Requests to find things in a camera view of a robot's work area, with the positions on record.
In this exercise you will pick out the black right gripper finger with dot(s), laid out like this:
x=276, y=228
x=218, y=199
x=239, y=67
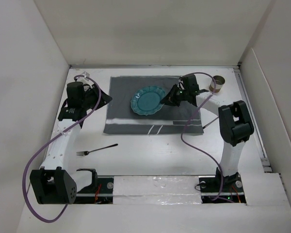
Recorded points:
x=172, y=93
x=173, y=102

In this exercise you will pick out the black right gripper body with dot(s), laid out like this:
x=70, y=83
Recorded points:
x=182, y=94

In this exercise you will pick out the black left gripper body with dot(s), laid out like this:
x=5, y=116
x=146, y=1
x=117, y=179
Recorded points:
x=91, y=95

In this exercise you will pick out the grey cloth placemat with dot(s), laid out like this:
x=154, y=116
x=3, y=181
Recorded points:
x=121, y=120

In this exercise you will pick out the teal ceramic plate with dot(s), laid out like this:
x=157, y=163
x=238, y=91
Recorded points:
x=146, y=101

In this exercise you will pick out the brown paper cup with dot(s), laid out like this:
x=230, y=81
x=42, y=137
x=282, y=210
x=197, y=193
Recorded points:
x=217, y=83

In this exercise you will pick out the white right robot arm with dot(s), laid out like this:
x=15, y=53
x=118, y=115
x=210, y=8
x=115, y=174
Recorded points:
x=235, y=122

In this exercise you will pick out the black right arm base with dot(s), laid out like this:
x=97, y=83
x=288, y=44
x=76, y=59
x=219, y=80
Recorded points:
x=214, y=190

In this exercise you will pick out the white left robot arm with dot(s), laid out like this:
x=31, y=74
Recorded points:
x=51, y=183

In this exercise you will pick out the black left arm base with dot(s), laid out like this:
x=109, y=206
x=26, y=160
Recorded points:
x=92, y=188

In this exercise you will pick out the black fork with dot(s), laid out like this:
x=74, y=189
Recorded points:
x=85, y=153

